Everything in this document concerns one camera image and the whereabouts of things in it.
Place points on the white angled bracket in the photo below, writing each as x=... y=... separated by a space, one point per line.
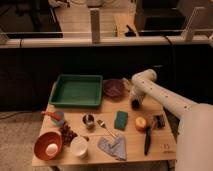
x=193 y=26

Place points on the green sponge eraser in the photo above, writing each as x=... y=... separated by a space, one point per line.
x=121 y=120

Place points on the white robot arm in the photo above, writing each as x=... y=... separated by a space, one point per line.
x=195 y=132

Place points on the bunch of dark grapes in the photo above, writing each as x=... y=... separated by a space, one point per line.
x=67 y=134

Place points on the green plastic tray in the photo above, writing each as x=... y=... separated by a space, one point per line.
x=77 y=91

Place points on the purple bowl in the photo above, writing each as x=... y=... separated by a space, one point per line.
x=113 y=87

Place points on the beige object behind bowl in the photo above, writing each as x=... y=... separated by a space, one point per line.
x=127 y=84

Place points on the black handled knife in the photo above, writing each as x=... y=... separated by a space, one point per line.
x=147 y=140

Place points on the gold metal spoon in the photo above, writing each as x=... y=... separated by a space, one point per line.
x=103 y=125

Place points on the blue cloth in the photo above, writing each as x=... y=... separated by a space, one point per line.
x=117 y=149

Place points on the orange bowl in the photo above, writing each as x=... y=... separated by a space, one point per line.
x=43 y=141

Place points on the orange fruit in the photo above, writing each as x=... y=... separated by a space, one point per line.
x=140 y=123

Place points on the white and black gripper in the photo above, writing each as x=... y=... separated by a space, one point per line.
x=136 y=98

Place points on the white cup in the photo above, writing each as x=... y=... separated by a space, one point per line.
x=79 y=147

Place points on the small metal cup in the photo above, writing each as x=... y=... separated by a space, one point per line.
x=88 y=120

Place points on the white egg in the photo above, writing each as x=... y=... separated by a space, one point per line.
x=51 y=149

